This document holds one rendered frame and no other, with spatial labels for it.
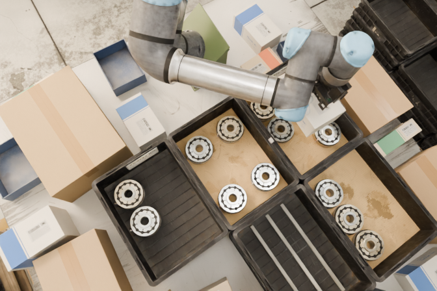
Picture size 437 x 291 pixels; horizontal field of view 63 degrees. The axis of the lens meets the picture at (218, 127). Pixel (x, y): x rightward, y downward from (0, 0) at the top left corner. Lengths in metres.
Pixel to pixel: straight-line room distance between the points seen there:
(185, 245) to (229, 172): 0.30
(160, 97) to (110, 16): 1.23
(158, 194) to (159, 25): 0.66
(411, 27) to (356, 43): 1.44
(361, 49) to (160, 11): 0.47
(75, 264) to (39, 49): 1.69
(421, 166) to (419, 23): 1.03
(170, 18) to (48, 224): 0.82
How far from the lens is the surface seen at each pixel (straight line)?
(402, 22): 2.30
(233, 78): 0.88
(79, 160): 1.35
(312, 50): 0.86
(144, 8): 0.92
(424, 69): 2.35
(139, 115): 1.46
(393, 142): 1.57
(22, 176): 1.63
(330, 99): 1.04
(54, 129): 1.41
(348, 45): 0.86
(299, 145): 1.41
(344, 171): 1.44
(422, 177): 1.54
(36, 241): 1.38
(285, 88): 0.88
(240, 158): 1.36
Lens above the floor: 2.15
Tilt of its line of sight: 72 degrees down
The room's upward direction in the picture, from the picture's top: 8 degrees clockwise
